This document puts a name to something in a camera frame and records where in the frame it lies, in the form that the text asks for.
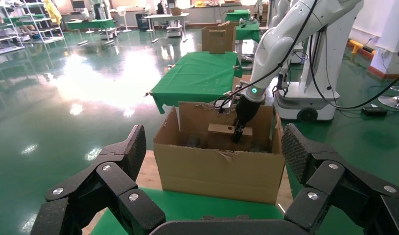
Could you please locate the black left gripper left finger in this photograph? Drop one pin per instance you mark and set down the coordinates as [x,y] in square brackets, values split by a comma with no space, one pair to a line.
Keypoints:
[115,181]

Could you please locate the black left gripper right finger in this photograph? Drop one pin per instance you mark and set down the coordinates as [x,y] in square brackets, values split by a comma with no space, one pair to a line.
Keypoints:
[332,181]

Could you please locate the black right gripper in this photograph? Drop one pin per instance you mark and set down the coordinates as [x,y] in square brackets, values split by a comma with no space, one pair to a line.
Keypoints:
[248,112]

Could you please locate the small brown cardboard box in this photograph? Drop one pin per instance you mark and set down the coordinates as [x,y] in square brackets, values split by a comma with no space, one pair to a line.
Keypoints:
[222,138]

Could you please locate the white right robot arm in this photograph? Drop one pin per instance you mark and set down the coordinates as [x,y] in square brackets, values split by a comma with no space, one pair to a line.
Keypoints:
[277,48]

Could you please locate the large open cardboard carton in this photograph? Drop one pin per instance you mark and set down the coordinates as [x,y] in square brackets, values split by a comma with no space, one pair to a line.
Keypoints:
[218,175]

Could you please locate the black power adapter box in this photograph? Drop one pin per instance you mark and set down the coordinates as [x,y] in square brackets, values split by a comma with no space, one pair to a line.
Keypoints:
[374,111]

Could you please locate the distant brown cardboard carton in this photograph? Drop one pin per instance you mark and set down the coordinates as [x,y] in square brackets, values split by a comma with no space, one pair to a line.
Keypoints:
[218,39]

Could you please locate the silver metal binder clip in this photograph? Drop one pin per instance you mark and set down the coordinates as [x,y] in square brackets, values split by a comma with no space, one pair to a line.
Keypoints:
[237,67]
[148,94]

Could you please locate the green neighbour tablecloth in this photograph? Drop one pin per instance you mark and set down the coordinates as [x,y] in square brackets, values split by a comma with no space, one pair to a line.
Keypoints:
[196,77]

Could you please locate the green work tablecloth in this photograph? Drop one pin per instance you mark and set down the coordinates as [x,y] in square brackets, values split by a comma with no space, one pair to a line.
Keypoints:
[202,207]

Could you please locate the chrome stool base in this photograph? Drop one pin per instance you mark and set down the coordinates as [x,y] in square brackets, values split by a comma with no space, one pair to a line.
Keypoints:
[394,102]

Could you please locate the distant green covered table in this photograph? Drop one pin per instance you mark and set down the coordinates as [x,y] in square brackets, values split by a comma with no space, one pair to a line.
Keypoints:
[248,32]
[238,14]
[89,24]

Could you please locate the white robot body base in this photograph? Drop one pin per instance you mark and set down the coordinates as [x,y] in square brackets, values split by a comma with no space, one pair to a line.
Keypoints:
[329,65]

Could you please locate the yellow floor barrier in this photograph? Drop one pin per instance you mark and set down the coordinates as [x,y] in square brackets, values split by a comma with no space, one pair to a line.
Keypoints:
[355,46]

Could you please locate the white plain table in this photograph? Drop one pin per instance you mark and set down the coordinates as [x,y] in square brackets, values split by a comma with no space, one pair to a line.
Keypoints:
[166,16]

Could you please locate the white standing fan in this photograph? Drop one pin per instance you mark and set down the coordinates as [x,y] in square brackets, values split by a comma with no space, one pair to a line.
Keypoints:
[123,13]

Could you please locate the white metal storage rack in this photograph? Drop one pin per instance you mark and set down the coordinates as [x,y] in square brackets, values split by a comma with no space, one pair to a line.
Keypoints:
[45,26]
[4,29]

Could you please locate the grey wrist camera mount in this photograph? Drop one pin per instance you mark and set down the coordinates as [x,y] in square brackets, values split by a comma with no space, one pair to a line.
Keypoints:
[226,105]

